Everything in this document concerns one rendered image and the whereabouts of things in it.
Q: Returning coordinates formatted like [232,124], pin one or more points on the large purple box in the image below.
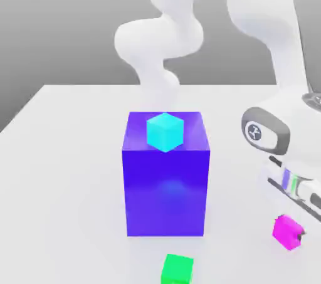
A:
[165,193]

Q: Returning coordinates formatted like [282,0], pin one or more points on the small magenta cube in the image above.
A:
[287,232]

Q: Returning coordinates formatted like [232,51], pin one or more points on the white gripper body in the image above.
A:
[288,195]

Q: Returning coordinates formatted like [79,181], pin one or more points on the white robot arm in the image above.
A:
[173,28]

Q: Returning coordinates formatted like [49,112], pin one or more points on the small green cube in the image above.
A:
[176,270]

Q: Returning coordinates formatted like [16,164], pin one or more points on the small cyan cube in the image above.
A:
[165,132]

